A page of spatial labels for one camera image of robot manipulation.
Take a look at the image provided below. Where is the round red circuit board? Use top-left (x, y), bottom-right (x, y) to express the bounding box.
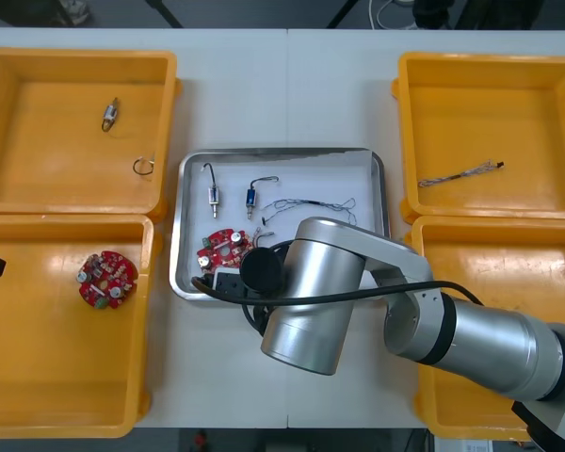
top-left (196, 227), bottom-right (255, 278)
top-left (76, 250), bottom-right (138, 311)

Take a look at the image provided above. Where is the solenoid with white label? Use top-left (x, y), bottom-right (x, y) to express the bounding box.
top-left (201, 162), bottom-right (220, 221)

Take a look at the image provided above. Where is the solenoid with blue label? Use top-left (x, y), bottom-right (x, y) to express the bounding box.
top-left (243, 174), bottom-right (281, 221)

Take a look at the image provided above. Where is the red black wire harness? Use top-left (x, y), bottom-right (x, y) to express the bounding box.
top-left (250, 226), bottom-right (278, 250)

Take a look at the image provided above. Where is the yellow-orange plastic bin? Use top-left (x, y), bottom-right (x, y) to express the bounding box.
top-left (389, 50), bottom-right (565, 223)
top-left (403, 215), bottom-right (565, 444)
top-left (0, 46), bottom-right (183, 222)
top-left (0, 212), bottom-right (164, 440)

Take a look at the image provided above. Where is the steel tray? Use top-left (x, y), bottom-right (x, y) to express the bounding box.
top-left (168, 147), bottom-right (391, 305)

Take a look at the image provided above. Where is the white shoe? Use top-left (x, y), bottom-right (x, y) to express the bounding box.
top-left (57, 0), bottom-right (94, 24)

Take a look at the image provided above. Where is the black stand leg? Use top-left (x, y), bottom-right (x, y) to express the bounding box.
top-left (144, 0), bottom-right (186, 28)
top-left (326, 0), bottom-right (362, 28)

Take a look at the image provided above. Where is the short blue-white twisted harness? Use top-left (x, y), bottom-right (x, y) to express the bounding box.
top-left (417, 160), bottom-right (506, 188)

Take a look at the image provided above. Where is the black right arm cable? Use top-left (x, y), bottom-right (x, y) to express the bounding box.
top-left (190, 238), bottom-right (485, 338)

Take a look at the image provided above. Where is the white cable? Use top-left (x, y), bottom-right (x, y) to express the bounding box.
top-left (369, 0), bottom-right (418, 30)

